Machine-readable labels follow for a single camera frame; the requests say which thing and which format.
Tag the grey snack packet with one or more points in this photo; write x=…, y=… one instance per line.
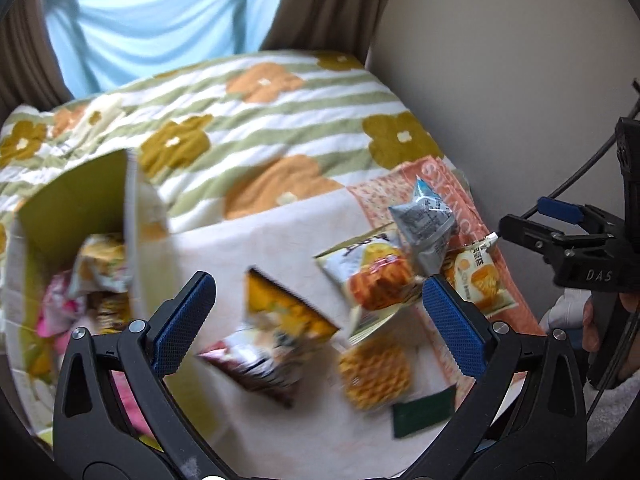
x=425, y=225

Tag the light blue hanging cloth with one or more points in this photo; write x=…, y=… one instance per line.
x=150, y=25

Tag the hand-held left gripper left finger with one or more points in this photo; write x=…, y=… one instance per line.
x=182, y=320

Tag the dark brown snack packet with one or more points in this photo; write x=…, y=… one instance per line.
x=250, y=367

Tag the floral striped blanket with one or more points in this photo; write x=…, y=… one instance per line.
x=310, y=125

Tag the brown curtain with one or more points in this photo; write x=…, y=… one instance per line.
x=330, y=5
x=25, y=60

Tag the dark green packet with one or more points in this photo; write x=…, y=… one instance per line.
x=425, y=412

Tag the yellow brown triangular packet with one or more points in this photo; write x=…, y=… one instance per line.
x=280, y=310

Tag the yellow cake packet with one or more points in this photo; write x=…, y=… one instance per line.
x=475, y=280

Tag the white yellow packet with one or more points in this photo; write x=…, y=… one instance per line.
x=100, y=265

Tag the pink patterned bag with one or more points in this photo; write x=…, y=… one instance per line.
x=380, y=195

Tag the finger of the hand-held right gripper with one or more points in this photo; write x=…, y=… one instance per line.
x=560, y=210
x=530, y=235

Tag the waffle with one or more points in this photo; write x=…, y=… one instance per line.
x=375, y=375

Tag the white orange snack packet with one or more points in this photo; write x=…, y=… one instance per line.
x=375, y=275

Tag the pink snack packet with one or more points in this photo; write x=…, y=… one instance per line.
x=57, y=305

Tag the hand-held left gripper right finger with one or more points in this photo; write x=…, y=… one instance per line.
x=452, y=325

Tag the green cardboard box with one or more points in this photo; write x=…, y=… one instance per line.
x=75, y=195

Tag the person's right hand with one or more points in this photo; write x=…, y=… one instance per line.
x=591, y=325

